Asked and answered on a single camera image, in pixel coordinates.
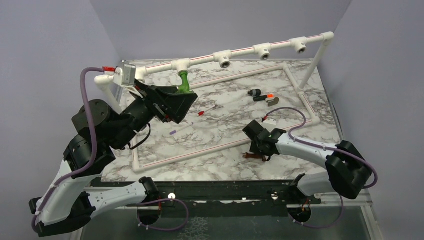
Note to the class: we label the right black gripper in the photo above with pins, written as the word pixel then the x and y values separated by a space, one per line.
pixel 254 148

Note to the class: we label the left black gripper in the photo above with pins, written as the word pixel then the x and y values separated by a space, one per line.
pixel 173 105

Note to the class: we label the green water faucet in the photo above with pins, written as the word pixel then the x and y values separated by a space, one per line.
pixel 184 88

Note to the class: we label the brown water faucet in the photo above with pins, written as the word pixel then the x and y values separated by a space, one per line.
pixel 247 155

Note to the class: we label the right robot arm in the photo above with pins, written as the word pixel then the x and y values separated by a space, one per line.
pixel 346 172

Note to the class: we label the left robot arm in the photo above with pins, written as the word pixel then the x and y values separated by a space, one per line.
pixel 66 206

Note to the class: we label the red capped white pen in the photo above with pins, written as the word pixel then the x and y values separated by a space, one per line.
pixel 206 110

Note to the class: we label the purple capped white pen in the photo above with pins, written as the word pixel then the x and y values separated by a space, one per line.
pixel 181 128

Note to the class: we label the black orange marker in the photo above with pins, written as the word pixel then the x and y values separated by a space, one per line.
pixel 262 97

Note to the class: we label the black grey faucet part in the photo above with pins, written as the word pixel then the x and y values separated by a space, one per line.
pixel 254 92

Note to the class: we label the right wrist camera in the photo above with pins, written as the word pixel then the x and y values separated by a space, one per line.
pixel 266 120

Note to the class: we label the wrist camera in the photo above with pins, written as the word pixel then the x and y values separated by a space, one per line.
pixel 266 120
pixel 125 74

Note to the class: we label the grey metal handle piece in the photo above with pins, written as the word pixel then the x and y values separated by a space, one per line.
pixel 272 101

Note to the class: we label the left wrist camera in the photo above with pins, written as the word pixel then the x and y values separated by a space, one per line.
pixel 125 74

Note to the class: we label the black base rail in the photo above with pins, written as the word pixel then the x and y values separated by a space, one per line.
pixel 223 199

